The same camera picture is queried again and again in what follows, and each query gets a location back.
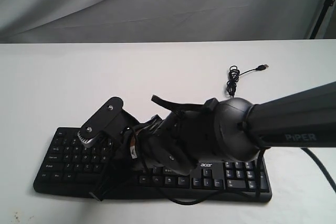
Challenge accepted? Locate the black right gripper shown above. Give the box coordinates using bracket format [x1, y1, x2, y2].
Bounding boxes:
[89, 112, 199, 201]

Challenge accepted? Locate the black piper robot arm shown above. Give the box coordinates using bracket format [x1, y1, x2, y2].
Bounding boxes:
[83, 83, 335, 200]

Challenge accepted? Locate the black acer keyboard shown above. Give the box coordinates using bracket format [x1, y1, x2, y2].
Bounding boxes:
[33, 127, 272, 202]

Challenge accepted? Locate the grey backdrop cloth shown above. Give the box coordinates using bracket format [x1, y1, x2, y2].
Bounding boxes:
[1, 0, 324, 44]

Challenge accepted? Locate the black stand pole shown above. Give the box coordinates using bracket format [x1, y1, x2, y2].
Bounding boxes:
[309, 0, 335, 39]

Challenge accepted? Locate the black USB cable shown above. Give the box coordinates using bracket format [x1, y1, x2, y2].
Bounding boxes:
[223, 63, 270, 98]

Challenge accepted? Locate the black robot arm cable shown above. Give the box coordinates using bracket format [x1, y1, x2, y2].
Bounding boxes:
[300, 147, 336, 188]

